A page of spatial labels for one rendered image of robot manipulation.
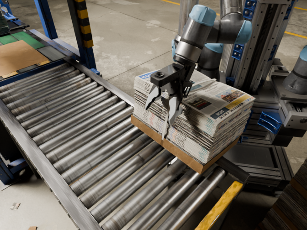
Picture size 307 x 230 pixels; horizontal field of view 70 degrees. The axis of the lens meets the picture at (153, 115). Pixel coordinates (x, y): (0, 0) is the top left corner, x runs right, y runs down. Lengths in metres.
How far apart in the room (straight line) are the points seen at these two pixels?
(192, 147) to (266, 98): 0.77
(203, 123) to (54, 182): 0.56
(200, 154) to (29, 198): 1.43
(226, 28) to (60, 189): 0.78
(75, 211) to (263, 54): 1.16
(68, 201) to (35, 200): 1.06
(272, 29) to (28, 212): 1.86
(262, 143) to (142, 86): 1.26
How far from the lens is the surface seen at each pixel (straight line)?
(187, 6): 1.11
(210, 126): 0.69
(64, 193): 0.86
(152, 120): 0.86
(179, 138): 0.80
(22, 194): 1.97
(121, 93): 1.21
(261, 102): 1.41
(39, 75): 1.54
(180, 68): 0.69
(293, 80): 1.38
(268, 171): 1.73
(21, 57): 1.80
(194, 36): 0.68
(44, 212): 1.81
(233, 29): 0.80
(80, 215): 0.80
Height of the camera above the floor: 1.50
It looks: 41 degrees down
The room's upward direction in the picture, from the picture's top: straight up
